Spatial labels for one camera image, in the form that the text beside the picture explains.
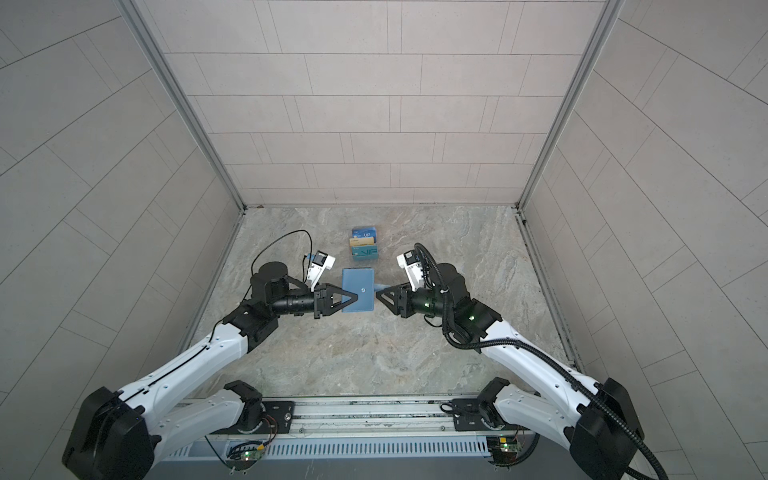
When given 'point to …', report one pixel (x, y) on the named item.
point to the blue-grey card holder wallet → (360, 281)
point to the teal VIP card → (365, 253)
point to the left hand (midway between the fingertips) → (358, 303)
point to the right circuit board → (503, 449)
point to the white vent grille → (342, 446)
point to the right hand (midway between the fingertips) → (380, 300)
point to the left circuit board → (242, 457)
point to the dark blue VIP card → (366, 232)
